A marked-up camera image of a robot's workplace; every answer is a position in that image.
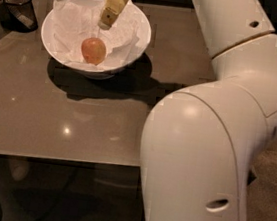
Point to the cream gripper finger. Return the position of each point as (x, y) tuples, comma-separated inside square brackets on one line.
[(110, 13)]

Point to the red yellow apple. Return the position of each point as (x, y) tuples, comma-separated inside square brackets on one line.
[(93, 50)]

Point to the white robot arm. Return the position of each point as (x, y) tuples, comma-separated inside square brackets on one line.
[(198, 143)]

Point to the white ceramic bowl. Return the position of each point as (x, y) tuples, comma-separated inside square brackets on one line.
[(141, 39)]

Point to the white paper towel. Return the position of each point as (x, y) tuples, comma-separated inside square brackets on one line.
[(68, 23)]

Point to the black mesh pen holder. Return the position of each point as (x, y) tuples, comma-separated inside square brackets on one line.
[(20, 16)]

